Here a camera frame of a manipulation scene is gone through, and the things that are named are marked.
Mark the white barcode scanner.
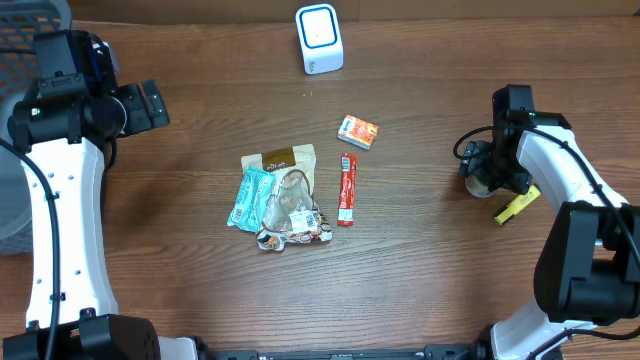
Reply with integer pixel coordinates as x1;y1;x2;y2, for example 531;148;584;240
295;3;344;75

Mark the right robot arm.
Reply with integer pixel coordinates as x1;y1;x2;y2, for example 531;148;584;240
453;84;639;359

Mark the grey plastic mesh basket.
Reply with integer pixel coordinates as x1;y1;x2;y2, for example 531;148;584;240
0;0;74;256

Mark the red snack stick packet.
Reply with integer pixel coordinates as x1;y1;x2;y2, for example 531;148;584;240
337;153;358;227

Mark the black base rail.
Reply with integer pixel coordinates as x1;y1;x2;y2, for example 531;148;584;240
207;343;493;360

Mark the orange Kleenex tissue box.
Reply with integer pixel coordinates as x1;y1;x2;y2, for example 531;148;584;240
337;115;379;150

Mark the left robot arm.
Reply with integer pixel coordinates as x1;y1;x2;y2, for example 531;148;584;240
2;30;206;359

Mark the brown snack pouch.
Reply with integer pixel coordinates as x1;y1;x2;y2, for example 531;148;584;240
241;144;333;251

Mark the green lid jar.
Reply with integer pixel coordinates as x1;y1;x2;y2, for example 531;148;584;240
464;173;497;198

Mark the teal Kleenex tissue pack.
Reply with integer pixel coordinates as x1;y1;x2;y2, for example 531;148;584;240
227;167;275;233

